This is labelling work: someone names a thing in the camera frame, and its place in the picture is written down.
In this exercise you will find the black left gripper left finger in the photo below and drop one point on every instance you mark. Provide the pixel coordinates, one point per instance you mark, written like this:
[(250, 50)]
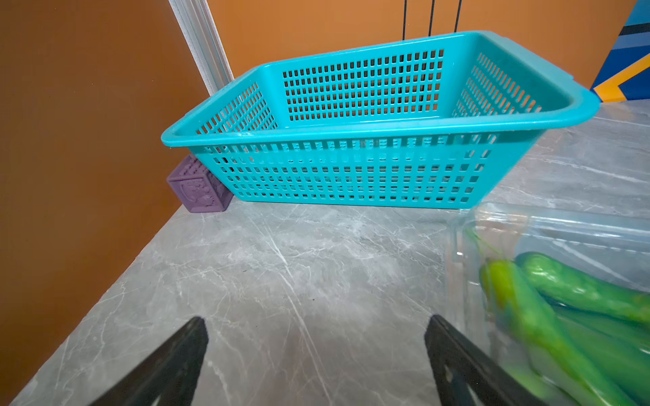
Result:
[(169, 375)]

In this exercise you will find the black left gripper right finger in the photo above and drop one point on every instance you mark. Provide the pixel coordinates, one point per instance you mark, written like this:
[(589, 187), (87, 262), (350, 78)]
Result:
[(463, 373)]

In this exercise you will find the small green pepper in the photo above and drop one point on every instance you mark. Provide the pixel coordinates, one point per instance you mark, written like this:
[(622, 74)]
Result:
[(574, 288), (520, 309)]

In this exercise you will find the clear plastic pepper container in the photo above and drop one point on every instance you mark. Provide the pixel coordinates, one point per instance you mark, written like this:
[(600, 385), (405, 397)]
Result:
[(554, 303)]

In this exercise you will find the teal plastic mesh basket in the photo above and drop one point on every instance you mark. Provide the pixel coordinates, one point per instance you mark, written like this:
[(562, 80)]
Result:
[(435, 122)]

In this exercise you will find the purple embossed cube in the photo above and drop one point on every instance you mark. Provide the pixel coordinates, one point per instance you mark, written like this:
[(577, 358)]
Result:
[(197, 188)]

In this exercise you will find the aluminium corner post left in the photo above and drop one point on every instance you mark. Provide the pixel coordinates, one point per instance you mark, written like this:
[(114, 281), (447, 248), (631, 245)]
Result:
[(197, 24)]

